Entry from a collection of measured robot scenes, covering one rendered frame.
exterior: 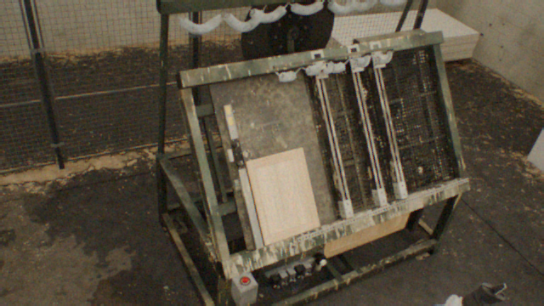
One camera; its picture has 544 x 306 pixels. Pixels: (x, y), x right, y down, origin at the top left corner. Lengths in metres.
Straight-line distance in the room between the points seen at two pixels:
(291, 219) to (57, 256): 2.11
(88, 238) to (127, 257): 0.42
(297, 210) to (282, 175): 0.26
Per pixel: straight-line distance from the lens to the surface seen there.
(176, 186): 3.77
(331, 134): 3.41
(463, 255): 4.94
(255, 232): 3.17
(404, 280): 4.49
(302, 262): 3.38
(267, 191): 3.21
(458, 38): 8.08
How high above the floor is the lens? 3.30
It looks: 37 degrees down
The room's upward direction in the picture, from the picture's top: 7 degrees clockwise
